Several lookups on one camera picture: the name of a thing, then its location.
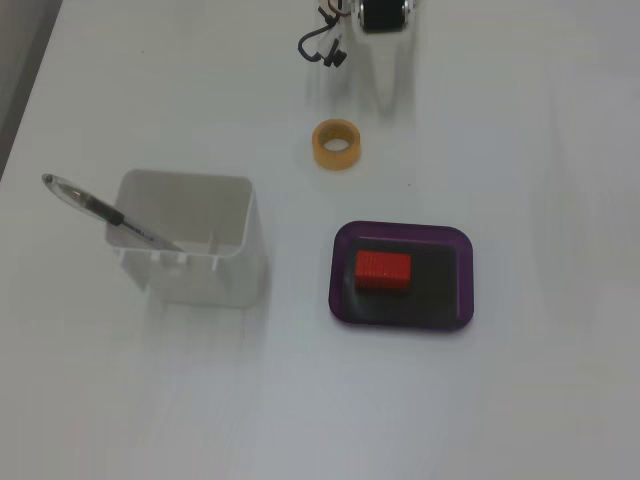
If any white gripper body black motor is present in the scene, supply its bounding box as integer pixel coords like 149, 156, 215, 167
351, 0, 417, 37

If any white fixed gripper finger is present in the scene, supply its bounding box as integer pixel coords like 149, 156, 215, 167
370, 33, 404, 117

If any red cube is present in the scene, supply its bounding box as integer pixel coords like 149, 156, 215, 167
353, 249, 413, 293

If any yellow tape roll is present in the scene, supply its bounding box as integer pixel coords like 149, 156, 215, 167
311, 118, 362, 173

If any purple metal tray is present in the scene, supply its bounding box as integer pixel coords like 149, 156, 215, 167
327, 220, 475, 334

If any white rectangular plastic container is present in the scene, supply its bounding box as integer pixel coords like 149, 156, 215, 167
103, 168, 267, 309

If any black clear ballpoint pen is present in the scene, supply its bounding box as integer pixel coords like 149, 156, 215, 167
41, 172, 187, 253

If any red white servo wire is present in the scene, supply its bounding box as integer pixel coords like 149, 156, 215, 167
316, 0, 352, 24

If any black cable with plug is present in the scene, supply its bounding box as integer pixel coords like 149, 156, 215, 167
298, 27, 347, 69

